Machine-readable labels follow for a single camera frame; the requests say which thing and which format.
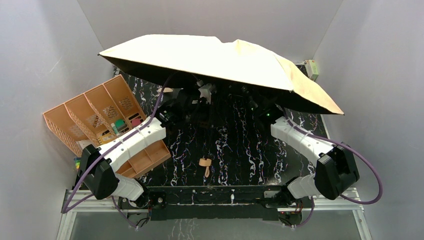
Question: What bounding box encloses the aluminium frame rail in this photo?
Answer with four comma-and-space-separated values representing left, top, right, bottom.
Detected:
56, 190, 372, 240

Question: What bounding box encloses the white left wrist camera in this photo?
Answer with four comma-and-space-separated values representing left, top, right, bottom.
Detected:
194, 80, 216, 104

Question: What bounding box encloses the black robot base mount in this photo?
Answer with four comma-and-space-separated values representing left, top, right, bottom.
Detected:
117, 185, 308, 225

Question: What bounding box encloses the green eraser block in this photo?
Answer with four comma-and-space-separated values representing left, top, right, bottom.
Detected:
114, 119, 127, 132

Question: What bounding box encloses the orange plastic desk organizer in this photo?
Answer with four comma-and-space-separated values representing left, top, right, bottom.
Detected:
43, 74, 172, 180

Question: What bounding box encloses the white green box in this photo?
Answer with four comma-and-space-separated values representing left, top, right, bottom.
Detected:
304, 59, 320, 82

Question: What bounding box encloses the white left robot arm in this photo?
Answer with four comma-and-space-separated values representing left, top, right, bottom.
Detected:
78, 84, 217, 202

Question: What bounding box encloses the pink eraser block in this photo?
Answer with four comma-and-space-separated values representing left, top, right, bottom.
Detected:
130, 118, 143, 128

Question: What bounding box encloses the coloured marker set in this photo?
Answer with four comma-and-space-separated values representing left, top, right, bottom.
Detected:
73, 157, 81, 170

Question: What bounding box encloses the beige and black folding umbrella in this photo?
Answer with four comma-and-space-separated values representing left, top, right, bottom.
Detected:
99, 34, 343, 134

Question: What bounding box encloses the yellow spiral notebook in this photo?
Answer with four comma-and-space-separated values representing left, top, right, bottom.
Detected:
97, 130, 115, 145

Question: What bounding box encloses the glue stick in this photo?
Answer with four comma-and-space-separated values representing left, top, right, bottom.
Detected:
110, 123, 120, 136

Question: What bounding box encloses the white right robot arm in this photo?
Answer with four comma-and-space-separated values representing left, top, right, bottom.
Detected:
259, 108, 360, 200

